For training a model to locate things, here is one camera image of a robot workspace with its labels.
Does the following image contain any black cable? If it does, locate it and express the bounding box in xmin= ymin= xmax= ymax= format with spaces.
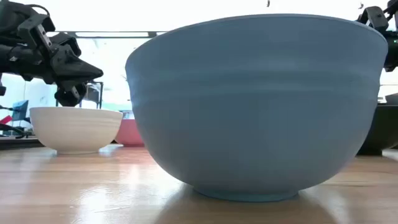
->
xmin=0 ymin=123 xmax=32 ymax=139

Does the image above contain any black bowl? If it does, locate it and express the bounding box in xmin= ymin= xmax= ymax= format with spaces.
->
xmin=356 ymin=104 xmax=398 ymax=156

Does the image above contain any blue bowl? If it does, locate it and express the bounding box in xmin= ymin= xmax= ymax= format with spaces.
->
xmin=125 ymin=13 xmax=389 ymax=203

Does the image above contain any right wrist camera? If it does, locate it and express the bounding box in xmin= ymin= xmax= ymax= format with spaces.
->
xmin=356 ymin=5 xmax=390 ymax=32

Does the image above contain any pink bowl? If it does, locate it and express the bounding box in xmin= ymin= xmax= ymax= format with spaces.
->
xmin=114 ymin=118 xmax=146 ymax=147

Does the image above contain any white bowl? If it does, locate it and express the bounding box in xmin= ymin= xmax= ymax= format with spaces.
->
xmin=29 ymin=106 xmax=124 ymax=156

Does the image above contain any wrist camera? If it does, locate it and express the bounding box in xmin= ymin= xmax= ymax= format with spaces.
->
xmin=356 ymin=5 xmax=390 ymax=32
xmin=17 ymin=13 xmax=57 ymax=54

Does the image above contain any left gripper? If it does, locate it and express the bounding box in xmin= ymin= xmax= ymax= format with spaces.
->
xmin=9 ymin=32 xmax=104 ymax=108

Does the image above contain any blue chair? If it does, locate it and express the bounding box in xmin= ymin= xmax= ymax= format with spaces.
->
xmin=11 ymin=99 xmax=29 ymax=123

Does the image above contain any long ceiling light fixture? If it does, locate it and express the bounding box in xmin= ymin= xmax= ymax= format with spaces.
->
xmin=46 ymin=30 xmax=169 ymax=39

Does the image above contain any black aluminium table frame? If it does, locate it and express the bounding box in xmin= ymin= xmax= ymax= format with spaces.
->
xmin=0 ymin=138 xmax=44 ymax=151

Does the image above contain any metal rack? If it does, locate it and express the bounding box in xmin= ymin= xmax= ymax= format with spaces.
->
xmin=83 ymin=81 xmax=104 ymax=110

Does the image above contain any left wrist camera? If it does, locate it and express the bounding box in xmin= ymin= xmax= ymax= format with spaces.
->
xmin=17 ymin=13 xmax=57 ymax=54

